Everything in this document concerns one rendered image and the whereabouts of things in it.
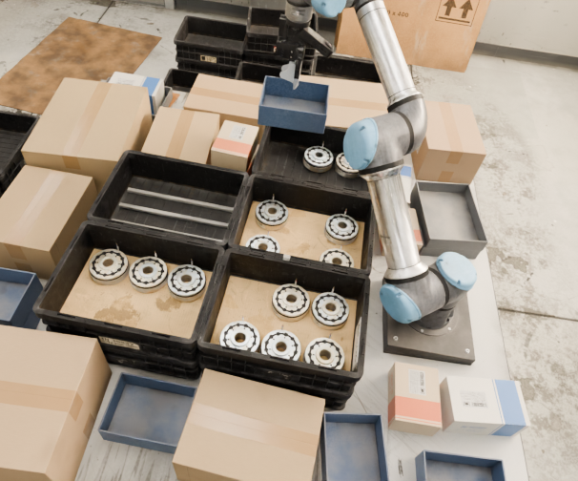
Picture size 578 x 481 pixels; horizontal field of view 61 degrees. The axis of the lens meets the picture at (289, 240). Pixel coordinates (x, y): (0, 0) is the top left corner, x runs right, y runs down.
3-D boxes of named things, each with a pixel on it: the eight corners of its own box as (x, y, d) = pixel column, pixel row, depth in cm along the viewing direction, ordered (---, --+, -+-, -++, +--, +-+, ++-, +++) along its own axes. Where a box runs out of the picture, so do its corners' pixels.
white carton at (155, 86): (165, 97, 207) (163, 78, 200) (156, 115, 200) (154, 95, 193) (118, 90, 207) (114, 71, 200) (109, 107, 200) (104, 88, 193)
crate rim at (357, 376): (369, 280, 134) (371, 275, 132) (361, 384, 115) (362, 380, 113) (226, 252, 135) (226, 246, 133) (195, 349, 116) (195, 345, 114)
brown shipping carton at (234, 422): (316, 421, 129) (325, 399, 117) (299, 512, 115) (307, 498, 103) (206, 392, 131) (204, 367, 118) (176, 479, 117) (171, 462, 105)
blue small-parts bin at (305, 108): (326, 103, 156) (329, 84, 150) (323, 134, 146) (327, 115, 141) (263, 94, 155) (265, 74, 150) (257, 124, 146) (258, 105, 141)
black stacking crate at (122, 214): (248, 198, 161) (249, 174, 152) (225, 271, 143) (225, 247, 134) (131, 177, 162) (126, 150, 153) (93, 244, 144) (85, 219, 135)
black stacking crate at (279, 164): (373, 161, 179) (381, 137, 170) (367, 221, 160) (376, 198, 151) (267, 141, 180) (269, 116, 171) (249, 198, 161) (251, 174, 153)
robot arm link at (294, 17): (315, -1, 136) (312, 10, 131) (312, 15, 140) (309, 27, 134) (288, -6, 136) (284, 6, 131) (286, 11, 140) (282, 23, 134)
